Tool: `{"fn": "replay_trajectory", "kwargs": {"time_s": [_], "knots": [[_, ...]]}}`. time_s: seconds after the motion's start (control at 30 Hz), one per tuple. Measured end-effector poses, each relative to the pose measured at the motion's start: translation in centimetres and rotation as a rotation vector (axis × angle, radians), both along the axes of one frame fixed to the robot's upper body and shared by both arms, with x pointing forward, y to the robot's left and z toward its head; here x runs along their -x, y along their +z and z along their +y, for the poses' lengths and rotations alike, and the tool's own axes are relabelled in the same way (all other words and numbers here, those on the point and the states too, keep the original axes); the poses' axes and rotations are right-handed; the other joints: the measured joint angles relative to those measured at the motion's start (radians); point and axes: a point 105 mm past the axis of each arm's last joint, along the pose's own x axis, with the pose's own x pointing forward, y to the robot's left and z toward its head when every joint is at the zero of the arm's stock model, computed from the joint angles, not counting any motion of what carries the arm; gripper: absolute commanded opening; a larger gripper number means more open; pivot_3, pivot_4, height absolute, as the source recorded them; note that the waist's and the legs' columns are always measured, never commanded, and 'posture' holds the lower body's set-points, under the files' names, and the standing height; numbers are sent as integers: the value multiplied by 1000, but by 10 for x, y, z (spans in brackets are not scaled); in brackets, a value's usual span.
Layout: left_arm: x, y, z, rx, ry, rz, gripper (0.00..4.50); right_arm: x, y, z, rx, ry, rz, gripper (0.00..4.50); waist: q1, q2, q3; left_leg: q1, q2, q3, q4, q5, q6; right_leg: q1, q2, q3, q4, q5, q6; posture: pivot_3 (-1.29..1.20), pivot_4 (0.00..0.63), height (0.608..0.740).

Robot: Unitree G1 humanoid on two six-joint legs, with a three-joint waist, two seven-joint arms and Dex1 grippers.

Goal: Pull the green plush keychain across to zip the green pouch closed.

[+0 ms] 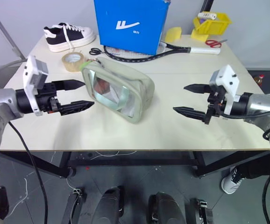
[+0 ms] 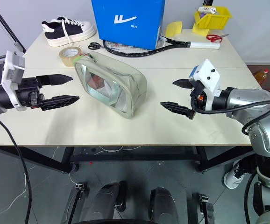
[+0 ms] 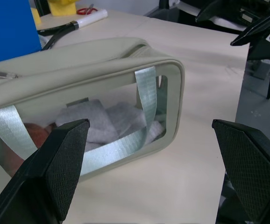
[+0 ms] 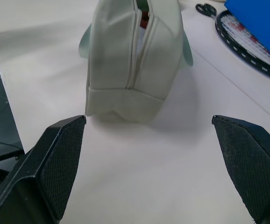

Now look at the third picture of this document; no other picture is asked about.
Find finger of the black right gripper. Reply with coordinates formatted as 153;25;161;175
195;0;240;23
230;8;270;47

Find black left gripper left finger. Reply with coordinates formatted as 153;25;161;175
0;118;90;224

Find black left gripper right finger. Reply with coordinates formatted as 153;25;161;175
211;119;270;224

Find red object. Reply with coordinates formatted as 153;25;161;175
22;121;57;161

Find beige clear toiletry bag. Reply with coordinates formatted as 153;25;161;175
0;36;186;202

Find black metal stand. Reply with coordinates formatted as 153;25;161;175
247;29;270;100

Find white padded cloth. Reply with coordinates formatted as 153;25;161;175
55;99;167;150

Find blue panel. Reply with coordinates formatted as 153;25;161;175
0;0;43;66

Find small yellow sponge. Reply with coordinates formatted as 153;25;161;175
30;7;43;25

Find yellow foam block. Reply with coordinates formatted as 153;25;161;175
47;0;77;17

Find red-handled scissors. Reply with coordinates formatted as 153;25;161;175
76;6;99;15

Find black cable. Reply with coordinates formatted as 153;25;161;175
37;20;79;51

